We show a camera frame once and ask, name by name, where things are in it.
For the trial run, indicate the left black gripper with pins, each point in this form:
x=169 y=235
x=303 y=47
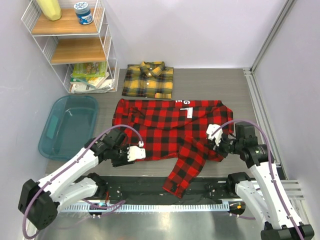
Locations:
x=124 y=162

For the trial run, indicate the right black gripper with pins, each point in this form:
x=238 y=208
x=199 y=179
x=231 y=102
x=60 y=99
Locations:
x=219 y=150

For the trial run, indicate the red black plaid shirt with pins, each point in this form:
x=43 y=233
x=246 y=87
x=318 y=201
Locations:
x=174 y=129

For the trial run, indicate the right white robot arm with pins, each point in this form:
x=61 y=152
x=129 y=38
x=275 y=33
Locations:
x=269 y=204

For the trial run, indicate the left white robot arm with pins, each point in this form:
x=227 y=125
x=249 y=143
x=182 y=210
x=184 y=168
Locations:
x=42 y=200

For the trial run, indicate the stack of books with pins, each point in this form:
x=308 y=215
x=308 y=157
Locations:
x=91 y=77

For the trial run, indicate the teal plastic bin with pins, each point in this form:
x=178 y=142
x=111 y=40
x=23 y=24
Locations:
x=70 y=124

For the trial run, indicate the folded yellow plaid shirt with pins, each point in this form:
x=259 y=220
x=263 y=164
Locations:
x=149 y=80

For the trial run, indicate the blue white jar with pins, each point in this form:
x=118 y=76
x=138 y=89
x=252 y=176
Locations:
x=83 y=13

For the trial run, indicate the yellow bottle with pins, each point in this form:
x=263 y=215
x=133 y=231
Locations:
x=51 y=9

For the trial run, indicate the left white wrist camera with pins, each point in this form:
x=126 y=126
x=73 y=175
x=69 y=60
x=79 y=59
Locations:
x=136 y=152

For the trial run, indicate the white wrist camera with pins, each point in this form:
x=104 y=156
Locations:
x=214 y=133
x=136 y=152

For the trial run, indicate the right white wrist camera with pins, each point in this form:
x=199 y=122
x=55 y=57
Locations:
x=214 y=133

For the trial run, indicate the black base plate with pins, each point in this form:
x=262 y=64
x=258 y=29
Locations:
x=148 y=190

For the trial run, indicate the white slotted cable duct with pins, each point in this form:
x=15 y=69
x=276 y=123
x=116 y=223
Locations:
x=134 y=208

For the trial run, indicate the white wire wooden shelf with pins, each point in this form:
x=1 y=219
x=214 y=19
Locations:
x=65 y=42

